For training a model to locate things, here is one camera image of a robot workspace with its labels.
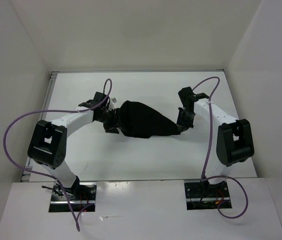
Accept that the purple cable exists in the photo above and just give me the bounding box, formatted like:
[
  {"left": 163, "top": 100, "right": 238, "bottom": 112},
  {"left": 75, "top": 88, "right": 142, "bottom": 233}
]
[
  {"left": 3, "top": 78, "right": 113, "bottom": 232},
  {"left": 192, "top": 76, "right": 249, "bottom": 220}
]

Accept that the black skirt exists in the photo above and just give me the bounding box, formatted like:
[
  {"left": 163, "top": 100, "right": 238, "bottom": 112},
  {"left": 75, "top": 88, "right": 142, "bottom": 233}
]
[{"left": 116, "top": 100, "right": 180, "bottom": 139}]

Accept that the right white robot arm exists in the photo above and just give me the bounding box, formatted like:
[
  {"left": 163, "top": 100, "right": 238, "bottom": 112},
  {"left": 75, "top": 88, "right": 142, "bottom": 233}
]
[{"left": 176, "top": 87, "right": 254, "bottom": 197}]

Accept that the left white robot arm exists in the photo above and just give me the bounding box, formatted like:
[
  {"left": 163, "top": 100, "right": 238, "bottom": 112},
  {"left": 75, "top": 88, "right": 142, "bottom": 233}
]
[{"left": 28, "top": 92, "right": 116, "bottom": 200}]

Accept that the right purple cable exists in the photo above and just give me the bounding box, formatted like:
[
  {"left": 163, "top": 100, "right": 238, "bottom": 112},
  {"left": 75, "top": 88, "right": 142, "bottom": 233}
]
[{"left": 192, "top": 76, "right": 249, "bottom": 220}]

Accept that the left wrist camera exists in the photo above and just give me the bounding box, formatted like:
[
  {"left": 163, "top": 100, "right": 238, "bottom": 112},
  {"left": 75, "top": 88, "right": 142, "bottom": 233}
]
[{"left": 108, "top": 97, "right": 117, "bottom": 111}]

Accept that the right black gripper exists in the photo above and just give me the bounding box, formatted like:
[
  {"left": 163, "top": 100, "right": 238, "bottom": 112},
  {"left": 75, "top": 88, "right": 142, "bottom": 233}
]
[{"left": 176, "top": 107, "right": 196, "bottom": 133}]

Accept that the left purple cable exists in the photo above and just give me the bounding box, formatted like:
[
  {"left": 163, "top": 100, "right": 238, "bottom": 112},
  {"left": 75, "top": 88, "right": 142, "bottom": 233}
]
[{"left": 3, "top": 78, "right": 113, "bottom": 232}]

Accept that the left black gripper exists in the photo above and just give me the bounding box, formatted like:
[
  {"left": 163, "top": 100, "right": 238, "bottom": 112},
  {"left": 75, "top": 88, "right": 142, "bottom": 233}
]
[{"left": 96, "top": 107, "right": 127, "bottom": 134}]

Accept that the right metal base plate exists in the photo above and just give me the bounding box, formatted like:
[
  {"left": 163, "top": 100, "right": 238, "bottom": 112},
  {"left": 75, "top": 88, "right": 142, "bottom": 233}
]
[{"left": 184, "top": 180, "right": 232, "bottom": 211}]

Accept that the metal base plate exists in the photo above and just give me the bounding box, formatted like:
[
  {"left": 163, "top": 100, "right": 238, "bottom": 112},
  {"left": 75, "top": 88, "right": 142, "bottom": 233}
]
[
  {"left": 42, "top": 182, "right": 97, "bottom": 213},
  {"left": 184, "top": 180, "right": 232, "bottom": 211}
]

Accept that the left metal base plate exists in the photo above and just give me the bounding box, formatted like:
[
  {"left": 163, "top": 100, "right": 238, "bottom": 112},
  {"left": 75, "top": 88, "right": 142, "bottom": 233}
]
[{"left": 42, "top": 182, "right": 97, "bottom": 213}]

